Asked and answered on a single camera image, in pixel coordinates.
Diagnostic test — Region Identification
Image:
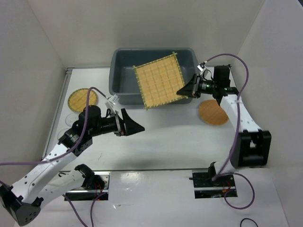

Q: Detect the purple cable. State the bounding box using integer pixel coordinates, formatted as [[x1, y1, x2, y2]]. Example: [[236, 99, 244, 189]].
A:
[[0, 87, 119, 227], [201, 53, 256, 210]]

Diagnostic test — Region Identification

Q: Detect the aluminium table edge rail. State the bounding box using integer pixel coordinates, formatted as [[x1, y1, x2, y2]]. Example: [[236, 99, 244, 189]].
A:
[[41, 67, 74, 159]]

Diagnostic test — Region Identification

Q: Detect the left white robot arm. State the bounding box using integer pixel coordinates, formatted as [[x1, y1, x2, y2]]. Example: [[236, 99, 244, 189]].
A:
[[0, 105, 145, 227]]

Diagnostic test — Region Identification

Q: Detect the grey plastic bin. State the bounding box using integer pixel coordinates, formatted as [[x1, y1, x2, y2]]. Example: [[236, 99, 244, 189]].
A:
[[109, 47, 198, 105]]

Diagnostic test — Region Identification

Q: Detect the round orange woven tray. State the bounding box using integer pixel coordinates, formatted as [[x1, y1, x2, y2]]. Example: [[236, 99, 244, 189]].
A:
[[198, 99, 229, 126]]

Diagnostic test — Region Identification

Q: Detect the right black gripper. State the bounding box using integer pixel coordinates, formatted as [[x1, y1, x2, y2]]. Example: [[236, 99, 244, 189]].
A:
[[177, 73, 218, 98]]

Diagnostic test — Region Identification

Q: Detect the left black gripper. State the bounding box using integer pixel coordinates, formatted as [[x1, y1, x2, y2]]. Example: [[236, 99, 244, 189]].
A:
[[90, 108, 145, 137]]

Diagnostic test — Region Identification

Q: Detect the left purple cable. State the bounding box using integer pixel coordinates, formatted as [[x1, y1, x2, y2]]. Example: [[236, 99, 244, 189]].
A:
[[0, 87, 119, 227]]

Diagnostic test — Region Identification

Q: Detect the black cable loop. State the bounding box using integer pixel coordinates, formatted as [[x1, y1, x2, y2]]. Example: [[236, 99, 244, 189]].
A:
[[240, 218, 259, 227]]

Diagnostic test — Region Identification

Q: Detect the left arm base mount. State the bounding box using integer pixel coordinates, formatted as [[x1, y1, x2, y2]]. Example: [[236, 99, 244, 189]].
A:
[[65, 171, 110, 201]]

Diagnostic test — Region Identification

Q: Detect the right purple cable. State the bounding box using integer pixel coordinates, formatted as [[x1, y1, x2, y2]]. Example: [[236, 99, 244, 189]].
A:
[[201, 53, 256, 210]]

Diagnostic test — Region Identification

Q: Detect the square bamboo mat tray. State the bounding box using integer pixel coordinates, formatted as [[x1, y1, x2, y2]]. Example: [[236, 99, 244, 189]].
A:
[[133, 52, 187, 110]]

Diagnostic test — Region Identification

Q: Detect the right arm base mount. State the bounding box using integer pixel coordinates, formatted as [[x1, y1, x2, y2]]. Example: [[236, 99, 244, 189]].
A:
[[189, 168, 238, 199]]

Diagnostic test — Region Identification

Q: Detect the round green-rimmed bamboo tray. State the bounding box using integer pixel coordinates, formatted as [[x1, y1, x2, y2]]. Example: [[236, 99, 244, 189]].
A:
[[67, 88, 98, 113]]

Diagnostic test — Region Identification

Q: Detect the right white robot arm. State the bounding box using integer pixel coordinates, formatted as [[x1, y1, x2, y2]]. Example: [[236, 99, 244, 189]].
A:
[[177, 63, 272, 186]]

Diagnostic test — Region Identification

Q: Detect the clear glass bowl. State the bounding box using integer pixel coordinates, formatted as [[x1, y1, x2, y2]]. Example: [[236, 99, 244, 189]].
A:
[[65, 113, 79, 127]]

